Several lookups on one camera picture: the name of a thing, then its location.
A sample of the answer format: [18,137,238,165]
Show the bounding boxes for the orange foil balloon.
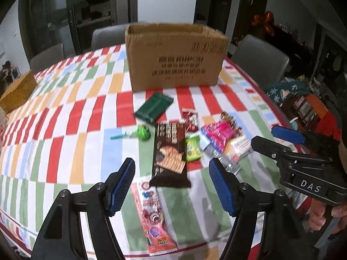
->
[251,11,275,36]

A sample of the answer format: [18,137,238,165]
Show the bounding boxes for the wooden tissue box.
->
[0,70,38,114]

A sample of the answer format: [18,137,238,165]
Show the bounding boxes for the green yellow snack packet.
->
[185,136,202,162]

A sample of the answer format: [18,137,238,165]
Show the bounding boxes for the brown cardboard box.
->
[125,23,229,93]

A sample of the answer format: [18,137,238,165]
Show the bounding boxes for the dark green snack packet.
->
[134,91,174,123]

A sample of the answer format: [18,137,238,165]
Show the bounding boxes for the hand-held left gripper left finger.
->
[31,158,136,260]

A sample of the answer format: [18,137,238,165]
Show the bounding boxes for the grey dining chair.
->
[91,24,136,50]
[232,34,290,83]
[29,43,65,73]

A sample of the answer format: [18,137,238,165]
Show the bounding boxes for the shiny wrapped candies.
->
[221,112,243,133]

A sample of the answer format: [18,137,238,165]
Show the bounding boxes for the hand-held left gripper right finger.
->
[209,158,318,260]

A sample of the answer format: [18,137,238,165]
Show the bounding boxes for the clear packet with white label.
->
[203,134,251,174]

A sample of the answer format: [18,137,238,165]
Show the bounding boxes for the green patterned cloth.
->
[264,81,309,103]

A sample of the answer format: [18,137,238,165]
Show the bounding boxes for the black framed glass door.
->
[27,0,117,57]

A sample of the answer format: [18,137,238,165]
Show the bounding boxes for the person's right hand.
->
[309,198,347,233]

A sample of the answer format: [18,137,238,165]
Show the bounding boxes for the dark wooden door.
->
[241,0,269,30]

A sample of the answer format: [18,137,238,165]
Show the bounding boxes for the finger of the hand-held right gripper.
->
[251,136,334,168]
[272,126,340,159]

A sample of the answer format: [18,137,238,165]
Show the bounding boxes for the brown biscuit packet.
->
[149,122,192,189]

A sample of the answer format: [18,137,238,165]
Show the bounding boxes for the red white candy packet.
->
[182,108,200,133]

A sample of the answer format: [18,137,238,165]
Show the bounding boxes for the pink snack packet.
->
[199,123,236,152]

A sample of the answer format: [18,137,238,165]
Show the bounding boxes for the striped colourful tablecloth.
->
[0,43,312,258]

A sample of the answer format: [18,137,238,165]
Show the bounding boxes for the green lollipop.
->
[110,125,151,143]

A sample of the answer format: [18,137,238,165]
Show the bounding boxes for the long red orange snack packet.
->
[132,176,178,255]

